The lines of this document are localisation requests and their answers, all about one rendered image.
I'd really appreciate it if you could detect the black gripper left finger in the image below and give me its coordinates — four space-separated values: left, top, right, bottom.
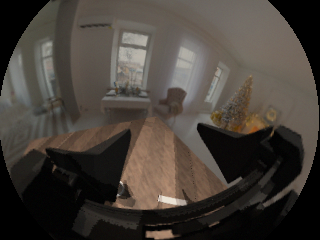
45 128 132 203

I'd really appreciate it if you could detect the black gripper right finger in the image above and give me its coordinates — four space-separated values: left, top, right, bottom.
197 123 273 184

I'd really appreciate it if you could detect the white flat bar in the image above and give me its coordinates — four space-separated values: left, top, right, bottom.
157 195 188 207

